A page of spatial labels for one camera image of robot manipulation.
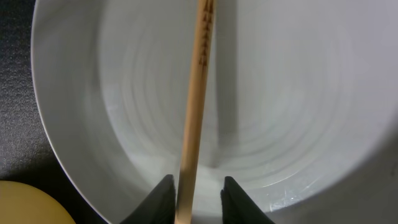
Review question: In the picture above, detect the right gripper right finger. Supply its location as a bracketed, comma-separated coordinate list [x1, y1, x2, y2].
[220, 176, 275, 224]

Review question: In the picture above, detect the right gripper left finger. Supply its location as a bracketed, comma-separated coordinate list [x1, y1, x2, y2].
[121, 174, 176, 224]

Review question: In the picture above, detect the yellow bowl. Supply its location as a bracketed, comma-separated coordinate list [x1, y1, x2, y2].
[1, 180, 75, 224]

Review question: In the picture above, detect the round black serving tray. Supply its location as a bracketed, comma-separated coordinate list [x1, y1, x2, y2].
[1, 0, 104, 223]

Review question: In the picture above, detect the white round plate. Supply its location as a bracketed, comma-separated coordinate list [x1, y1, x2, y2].
[31, 0, 397, 223]

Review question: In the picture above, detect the wooden chopstick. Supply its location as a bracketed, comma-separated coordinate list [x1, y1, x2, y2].
[174, 0, 216, 224]

